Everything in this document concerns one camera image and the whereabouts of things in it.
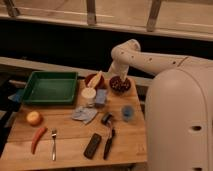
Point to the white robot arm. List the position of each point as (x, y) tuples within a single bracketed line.
[(178, 107)]

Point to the yellow banana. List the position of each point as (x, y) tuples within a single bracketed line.
[(95, 80)]

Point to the black handled knife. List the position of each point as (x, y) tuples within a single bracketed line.
[(108, 144)]

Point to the blue object left of table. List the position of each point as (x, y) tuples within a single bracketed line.
[(17, 96)]

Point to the dark bowl with berries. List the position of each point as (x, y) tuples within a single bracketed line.
[(118, 85)]

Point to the small blue plastic cup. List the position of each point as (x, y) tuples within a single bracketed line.
[(127, 113)]

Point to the small black clip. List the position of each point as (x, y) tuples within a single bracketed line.
[(107, 119)]

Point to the blue sponge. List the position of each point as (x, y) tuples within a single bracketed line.
[(101, 97)]

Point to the silver fork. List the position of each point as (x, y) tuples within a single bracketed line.
[(54, 135)]

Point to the green plastic tray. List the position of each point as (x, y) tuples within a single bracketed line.
[(50, 88)]

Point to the white plastic cup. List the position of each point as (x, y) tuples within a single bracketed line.
[(89, 95)]

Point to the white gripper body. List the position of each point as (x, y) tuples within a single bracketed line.
[(119, 69)]

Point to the red apple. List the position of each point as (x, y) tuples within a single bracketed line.
[(34, 118)]

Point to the black remote control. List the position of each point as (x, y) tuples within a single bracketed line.
[(92, 146)]

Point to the red bowl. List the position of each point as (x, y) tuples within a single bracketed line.
[(101, 83)]

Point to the crumpled grey cloth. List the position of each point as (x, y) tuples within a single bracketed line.
[(84, 114)]

